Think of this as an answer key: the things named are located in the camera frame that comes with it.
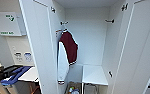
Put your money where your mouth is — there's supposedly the orange striped white label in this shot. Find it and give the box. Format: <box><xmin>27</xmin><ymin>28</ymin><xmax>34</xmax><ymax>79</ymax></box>
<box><xmin>55</xmin><ymin>28</ymin><xmax>64</xmax><ymax>35</ymax></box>

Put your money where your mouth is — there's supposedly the white wardrobe door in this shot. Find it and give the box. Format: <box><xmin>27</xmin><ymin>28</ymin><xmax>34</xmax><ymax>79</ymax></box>
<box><xmin>18</xmin><ymin>0</ymin><xmax>60</xmax><ymax>94</ymax></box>
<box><xmin>110</xmin><ymin>0</ymin><xmax>150</xmax><ymax>94</ymax></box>

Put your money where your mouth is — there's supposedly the brown box of toys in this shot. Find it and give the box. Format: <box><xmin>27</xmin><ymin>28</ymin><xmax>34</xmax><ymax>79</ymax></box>
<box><xmin>65</xmin><ymin>83</ymin><xmax>82</xmax><ymax>94</ymax></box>

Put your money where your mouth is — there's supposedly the small black door hinge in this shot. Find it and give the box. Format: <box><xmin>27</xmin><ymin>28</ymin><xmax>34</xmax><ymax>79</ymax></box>
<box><xmin>121</xmin><ymin>3</ymin><xmax>129</xmax><ymax>12</ymax></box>
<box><xmin>50</xmin><ymin>6</ymin><xmax>57</xmax><ymax>14</ymax></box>

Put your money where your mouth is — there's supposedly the black wall hook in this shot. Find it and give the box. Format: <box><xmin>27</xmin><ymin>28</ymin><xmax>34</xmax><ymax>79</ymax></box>
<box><xmin>59</xmin><ymin>20</ymin><xmax>70</xmax><ymax>26</ymax></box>
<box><xmin>104</xmin><ymin>18</ymin><xmax>116</xmax><ymax>24</ymax></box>

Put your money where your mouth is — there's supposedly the white wardrobe carcass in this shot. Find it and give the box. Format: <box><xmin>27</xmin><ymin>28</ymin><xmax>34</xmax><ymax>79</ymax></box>
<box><xmin>49</xmin><ymin>0</ymin><xmax>135</xmax><ymax>94</ymax></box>

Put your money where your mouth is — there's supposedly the maroon and white jacket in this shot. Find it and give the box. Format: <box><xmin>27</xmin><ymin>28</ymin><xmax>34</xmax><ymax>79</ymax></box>
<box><xmin>56</xmin><ymin>30</ymin><xmax>80</xmax><ymax>85</ymax></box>

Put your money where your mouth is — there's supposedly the pale blue plastic item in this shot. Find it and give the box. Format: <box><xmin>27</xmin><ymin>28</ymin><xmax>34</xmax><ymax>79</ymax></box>
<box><xmin>72</xmin><ymin>88</ymin><xmax>81</xmax><ymax>94</ymax></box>

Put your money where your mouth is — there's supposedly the orange folding stand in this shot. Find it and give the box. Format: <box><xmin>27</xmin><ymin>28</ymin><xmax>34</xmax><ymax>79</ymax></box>
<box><xmin>30</xmin><ymin>82</ymin><xmax>41</xmax><ymax>94</ymax></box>

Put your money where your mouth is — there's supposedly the white wardrobe shelf block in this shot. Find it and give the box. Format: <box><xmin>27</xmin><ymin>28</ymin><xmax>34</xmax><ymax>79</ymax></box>
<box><xmin>81</xmin><ymin>64</ymin><xmax>109</xmax><ymax>94</ymax></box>

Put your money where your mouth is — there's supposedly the white flat board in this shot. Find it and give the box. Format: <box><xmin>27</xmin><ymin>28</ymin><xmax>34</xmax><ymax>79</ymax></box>
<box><xmin>17</xmin><ymin>66</ymin><xmax>39</xmax><ymax>83</ymax></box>

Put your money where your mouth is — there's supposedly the small black door latch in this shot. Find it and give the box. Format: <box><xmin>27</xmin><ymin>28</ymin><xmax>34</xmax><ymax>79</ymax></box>
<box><xmin>107</xmin><ymin>70</ymin><xmax>114</xmax><ymax>79</ymax></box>

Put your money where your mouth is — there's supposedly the white clothes hanger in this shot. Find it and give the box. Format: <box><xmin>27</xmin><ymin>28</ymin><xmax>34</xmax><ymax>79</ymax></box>
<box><xmin>58</xmin><ymin>24</ymin><xmax>69</xmax><ymax>36</ymax></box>

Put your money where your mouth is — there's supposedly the grey wall box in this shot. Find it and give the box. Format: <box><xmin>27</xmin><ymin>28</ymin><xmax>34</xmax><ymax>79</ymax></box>
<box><xmin>0</xmin><ymin>11</ymin><xmax>28</xmax><ymax>37</ymax></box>

